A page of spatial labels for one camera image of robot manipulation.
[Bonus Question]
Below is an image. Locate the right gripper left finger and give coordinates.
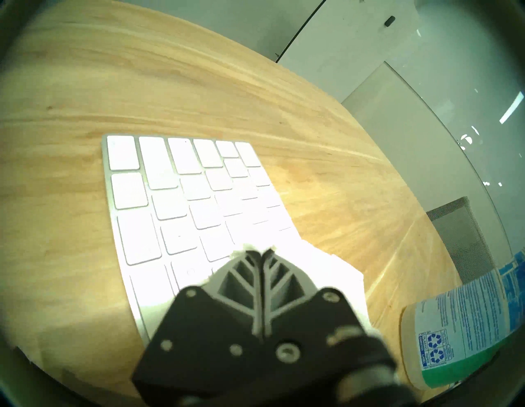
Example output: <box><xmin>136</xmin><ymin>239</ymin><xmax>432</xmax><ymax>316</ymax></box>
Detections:
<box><xmin>131</xmin><ymin>247</ymin><xmax>272</xmax><ymax>407</ymax></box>

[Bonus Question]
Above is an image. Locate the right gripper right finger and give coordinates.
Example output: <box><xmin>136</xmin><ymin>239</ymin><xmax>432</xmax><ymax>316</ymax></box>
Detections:
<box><xmin>262</xmin><ymin>247</ymin><xmax>366</xmax><ymax>362</ymax></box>

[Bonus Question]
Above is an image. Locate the white disinfecting wipe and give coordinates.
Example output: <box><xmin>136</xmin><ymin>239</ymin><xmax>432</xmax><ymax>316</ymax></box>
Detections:
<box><xmin>230</xmin><ymin>236</ymin><xmax>374</xmax><ymax>329</ymax></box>

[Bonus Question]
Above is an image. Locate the disinfecting wipes canister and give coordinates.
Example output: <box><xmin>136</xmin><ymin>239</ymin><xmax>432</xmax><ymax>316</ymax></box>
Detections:
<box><xmin>400</xmin><ymin>252</ymin><xmax>525</xmax><ymax>390</ymax></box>

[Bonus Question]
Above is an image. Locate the white keyboard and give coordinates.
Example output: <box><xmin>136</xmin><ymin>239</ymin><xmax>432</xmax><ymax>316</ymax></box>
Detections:
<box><xmin>102</xmin><ymin>134</ymin><xmax>304</xmax><ymax>349</ymax></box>

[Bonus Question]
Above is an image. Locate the grey mesh office chair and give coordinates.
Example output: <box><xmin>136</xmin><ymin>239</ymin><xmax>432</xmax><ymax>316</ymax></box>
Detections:
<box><xmin>427</xmin><ymin>197</ymin><xmax>498</xmax><ymax>284</ymax></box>

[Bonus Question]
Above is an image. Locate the large glass wall board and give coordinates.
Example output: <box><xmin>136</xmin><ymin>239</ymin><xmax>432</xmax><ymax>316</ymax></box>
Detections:
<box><xmin>383</xmin><ymin>0</ymin><xmax>525</xmax><ymax>267</ymax></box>

